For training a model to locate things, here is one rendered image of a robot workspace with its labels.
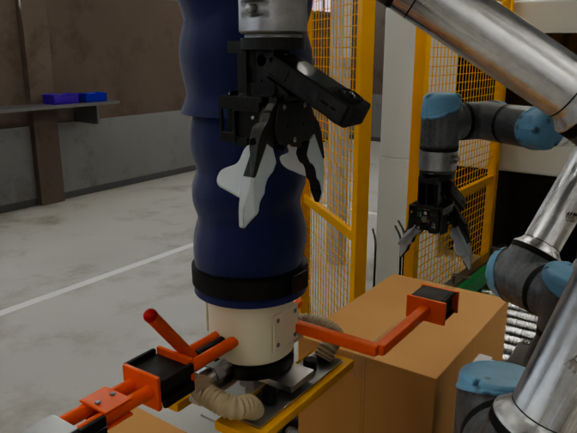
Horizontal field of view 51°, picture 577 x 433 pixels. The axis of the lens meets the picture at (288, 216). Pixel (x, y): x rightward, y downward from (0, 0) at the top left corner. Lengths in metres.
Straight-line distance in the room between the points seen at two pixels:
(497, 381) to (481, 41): 0.45
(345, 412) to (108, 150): 6.68
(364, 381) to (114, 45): 6.91
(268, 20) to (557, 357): 0.48
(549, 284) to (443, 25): 0.73
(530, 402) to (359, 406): 0.96
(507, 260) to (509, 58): 0.75
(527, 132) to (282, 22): 0.62
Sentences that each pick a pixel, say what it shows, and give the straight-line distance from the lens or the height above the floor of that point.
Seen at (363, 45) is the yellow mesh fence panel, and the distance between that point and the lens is 2.28.
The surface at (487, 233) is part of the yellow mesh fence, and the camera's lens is 3.83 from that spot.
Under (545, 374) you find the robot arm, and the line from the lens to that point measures 0.77.
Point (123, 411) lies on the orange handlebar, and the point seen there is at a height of 1.18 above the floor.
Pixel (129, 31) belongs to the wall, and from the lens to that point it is 8.31.
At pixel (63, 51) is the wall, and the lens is 7.70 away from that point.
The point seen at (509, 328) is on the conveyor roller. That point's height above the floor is 0.54.
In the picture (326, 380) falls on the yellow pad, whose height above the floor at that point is 1.07.
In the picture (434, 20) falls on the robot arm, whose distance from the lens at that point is 0.79.
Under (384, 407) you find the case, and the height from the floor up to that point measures 0.82.
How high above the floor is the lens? 1.71
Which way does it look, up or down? 15 degrees down
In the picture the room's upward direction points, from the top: straight up
